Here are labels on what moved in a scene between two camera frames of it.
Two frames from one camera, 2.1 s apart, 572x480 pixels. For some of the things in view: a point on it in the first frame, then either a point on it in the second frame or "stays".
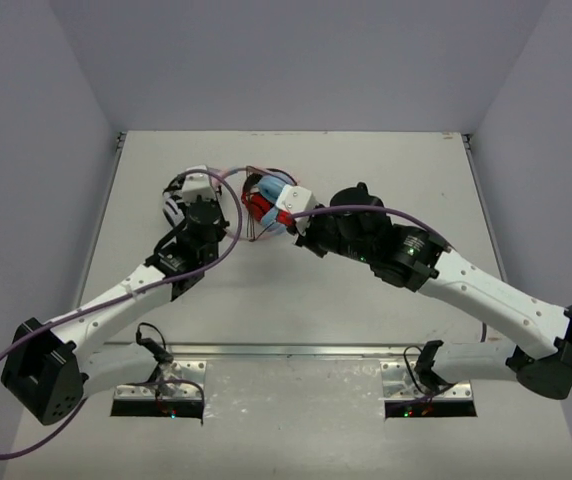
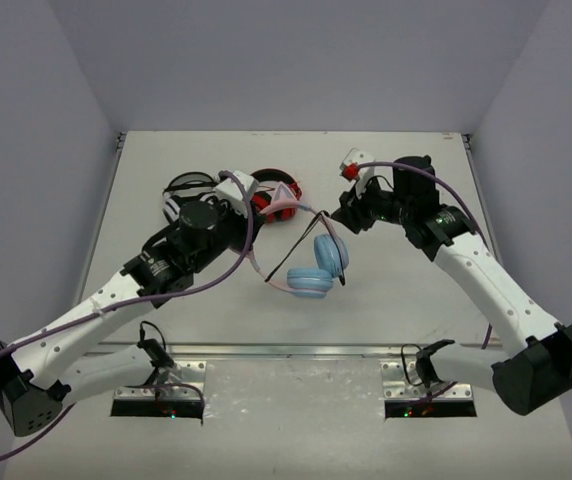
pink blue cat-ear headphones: (268, 188) → (331, 255)
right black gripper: (306, 240) → (352, 211)
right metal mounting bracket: (399, 381) stays
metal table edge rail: (251, 351) stays
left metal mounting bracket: (178, 380) stays
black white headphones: (174, 210) stays
